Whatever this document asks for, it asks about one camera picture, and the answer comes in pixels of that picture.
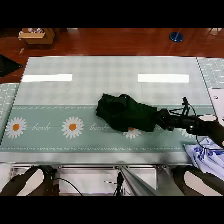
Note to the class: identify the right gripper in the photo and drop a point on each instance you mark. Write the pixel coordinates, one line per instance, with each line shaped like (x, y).
(171, 120)

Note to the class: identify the dark green shirt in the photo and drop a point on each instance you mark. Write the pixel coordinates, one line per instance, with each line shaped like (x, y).
(126, 111)

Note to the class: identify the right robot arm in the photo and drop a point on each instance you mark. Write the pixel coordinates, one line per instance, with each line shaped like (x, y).
(208, 128)

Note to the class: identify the blue and white garment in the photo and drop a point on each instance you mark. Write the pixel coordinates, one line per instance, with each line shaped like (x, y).
(206, 156)

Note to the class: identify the blue round object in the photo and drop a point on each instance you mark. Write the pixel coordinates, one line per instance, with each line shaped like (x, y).
(176, 37)

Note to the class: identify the wooden box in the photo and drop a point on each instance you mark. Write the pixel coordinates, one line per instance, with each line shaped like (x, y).
(36, 36)

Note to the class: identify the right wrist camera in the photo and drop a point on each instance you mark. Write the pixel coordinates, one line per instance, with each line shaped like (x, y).
(184, 106)

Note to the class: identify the silver frame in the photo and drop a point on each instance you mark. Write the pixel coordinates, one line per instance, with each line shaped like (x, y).
(141, 187)

